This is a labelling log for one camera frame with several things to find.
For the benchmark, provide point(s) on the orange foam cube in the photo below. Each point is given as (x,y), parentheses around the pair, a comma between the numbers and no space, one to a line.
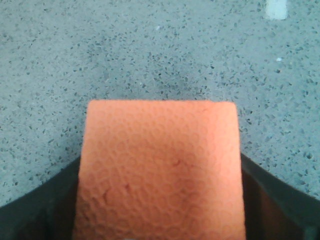
(160,170)

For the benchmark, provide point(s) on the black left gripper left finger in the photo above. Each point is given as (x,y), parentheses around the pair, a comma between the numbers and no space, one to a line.
(45,213)

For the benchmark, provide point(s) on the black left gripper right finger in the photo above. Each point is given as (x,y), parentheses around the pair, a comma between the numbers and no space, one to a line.
(274,210)

